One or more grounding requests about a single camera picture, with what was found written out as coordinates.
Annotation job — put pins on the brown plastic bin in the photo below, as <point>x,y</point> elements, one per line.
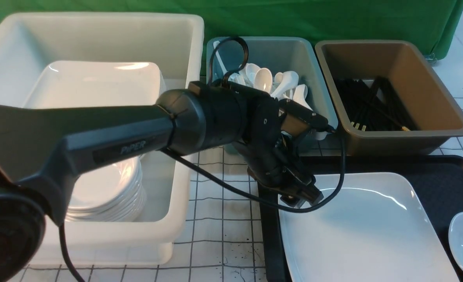
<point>423,94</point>

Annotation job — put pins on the large white plastic tub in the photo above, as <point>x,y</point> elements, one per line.
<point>175,42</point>

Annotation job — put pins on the pile of black chopsticks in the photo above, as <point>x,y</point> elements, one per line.
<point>374,106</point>

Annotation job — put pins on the teal plastic bin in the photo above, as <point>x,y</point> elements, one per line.
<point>279,54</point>

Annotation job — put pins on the green cloth backdrop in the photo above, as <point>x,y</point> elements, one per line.
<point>428,24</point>

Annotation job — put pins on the black serving tray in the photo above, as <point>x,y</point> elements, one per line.
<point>437,179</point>

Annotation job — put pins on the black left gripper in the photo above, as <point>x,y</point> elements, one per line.
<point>275,163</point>

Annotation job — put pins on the stack of white square plates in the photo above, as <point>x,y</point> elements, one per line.
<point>71,84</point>

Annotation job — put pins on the white square rice plate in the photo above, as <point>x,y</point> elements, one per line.
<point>374,230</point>

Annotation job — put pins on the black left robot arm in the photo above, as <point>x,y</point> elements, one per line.
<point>44,151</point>

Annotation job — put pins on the stack of white small bowls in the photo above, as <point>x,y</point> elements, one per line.
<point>111,194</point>

